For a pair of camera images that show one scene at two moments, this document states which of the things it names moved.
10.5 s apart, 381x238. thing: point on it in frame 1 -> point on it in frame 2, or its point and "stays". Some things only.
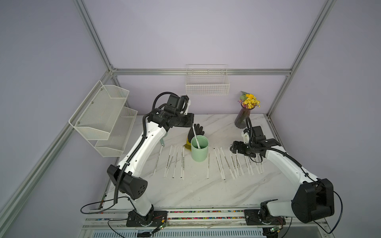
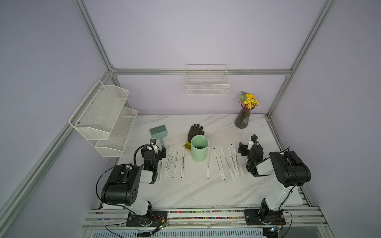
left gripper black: x=189 y=117 -> x=161 y=153
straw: x=208 y=163 stays
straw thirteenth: x=183 y=158 stays
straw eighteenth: x=171 y=161 stays
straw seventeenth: x=198 y=146 -> x=159 y=169
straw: x=222 y=163 stays
